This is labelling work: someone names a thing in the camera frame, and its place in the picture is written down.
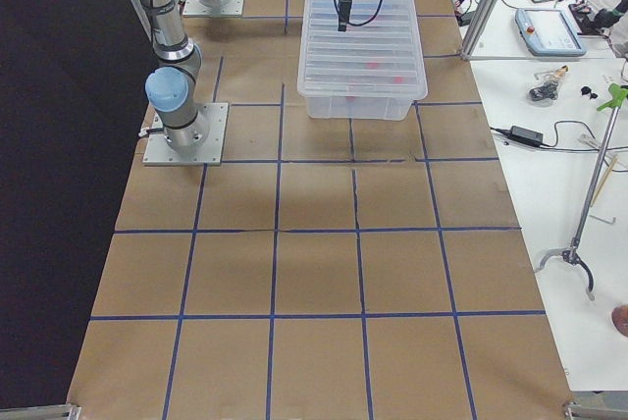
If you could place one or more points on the blue teach pendant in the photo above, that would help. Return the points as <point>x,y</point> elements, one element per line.
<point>548,33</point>

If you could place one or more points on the black power adapter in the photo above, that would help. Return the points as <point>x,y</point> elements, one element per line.
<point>522,135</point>

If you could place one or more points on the clear plastic storage box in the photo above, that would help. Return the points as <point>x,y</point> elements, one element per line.
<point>332,73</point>

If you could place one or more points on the green handled reacher grabber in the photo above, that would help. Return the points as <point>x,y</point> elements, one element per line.
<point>569,254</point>

